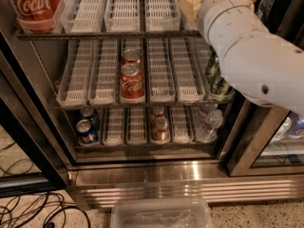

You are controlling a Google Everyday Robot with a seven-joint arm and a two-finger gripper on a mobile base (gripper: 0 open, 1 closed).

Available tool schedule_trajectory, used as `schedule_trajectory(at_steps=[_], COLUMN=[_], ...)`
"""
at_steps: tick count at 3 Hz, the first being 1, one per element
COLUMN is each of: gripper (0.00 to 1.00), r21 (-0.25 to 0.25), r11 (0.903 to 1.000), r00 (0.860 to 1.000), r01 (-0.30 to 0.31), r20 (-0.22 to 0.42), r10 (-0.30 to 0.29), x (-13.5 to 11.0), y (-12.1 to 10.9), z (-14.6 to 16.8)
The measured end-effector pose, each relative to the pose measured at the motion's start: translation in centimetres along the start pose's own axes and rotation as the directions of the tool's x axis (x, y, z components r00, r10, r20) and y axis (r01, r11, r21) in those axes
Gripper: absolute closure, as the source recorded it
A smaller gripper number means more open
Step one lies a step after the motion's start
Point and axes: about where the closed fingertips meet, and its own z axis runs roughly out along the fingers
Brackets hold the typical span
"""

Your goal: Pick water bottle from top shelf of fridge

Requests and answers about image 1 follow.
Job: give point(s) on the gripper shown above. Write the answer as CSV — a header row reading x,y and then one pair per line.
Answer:
x,y
221,4

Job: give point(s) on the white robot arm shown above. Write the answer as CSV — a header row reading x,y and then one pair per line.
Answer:
x,y
260,65

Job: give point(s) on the rear small clear bottle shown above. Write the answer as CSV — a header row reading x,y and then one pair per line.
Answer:
x,y
204,109

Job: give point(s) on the small clear bottle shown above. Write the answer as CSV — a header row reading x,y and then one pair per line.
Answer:
x,y
204,109
210,125

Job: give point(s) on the stainless steel fridge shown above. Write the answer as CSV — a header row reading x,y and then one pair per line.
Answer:
x,y
125,163

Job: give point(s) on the front small clear bottle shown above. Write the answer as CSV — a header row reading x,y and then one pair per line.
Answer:
x,y
210,125

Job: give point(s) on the large red Coca-Cola bottle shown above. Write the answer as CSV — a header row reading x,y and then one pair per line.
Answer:
x,y
39,16

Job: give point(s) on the right closed glass fridge door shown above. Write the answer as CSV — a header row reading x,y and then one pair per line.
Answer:
x,y
250,135

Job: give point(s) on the open glass fridge door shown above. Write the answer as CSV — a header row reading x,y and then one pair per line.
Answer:
x,y
35,165

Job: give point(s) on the rear green drink can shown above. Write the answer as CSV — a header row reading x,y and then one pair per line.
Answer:
x,y
212,67

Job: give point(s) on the green drink can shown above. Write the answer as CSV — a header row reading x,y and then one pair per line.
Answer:
x,y
219,85
212,67

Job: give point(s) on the rear red Coca-Cola can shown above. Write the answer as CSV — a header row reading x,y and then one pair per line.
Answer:
x,y
131,56

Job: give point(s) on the red coca-cola can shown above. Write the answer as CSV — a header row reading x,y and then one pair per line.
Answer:
x,y
131,84
131,56

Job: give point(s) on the front green drink can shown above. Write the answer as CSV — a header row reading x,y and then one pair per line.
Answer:
x,y
219,85

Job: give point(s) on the front red Coca-Cola can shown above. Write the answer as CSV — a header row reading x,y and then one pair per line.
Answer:
x,y
131,84

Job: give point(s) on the rear orange drink can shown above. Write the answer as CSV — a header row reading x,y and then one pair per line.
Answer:
x,y
156,112

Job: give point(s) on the orange drink can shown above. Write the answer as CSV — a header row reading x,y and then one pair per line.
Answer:
x,y
156,112
160,130

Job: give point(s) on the front orange drink can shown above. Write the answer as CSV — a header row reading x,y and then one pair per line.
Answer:
x,y
160,130

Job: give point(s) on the rear blue Pepsi can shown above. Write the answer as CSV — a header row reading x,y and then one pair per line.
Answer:
x,y
91,114

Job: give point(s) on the blue pepsi can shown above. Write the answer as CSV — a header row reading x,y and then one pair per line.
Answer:
x,y
91,114
86,132

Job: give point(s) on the white can behind right door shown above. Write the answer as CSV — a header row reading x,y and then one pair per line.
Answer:
x,y
282,130

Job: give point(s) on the blue can behind right door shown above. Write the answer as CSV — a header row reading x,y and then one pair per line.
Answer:
x,y
296,130

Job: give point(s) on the front blue Pepsi can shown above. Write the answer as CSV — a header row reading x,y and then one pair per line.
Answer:
x,y
86,132

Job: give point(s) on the clear plastic bin on floor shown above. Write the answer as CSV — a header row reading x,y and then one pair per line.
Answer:
x,y
161,213

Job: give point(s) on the top wire shelf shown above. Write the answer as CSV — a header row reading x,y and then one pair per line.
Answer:
x,y
103,35

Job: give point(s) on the wire shelf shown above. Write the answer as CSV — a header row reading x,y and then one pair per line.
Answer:
x,y
121,105
103,35

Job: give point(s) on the middle wire shelf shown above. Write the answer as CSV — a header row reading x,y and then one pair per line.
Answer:
x,y
121,105

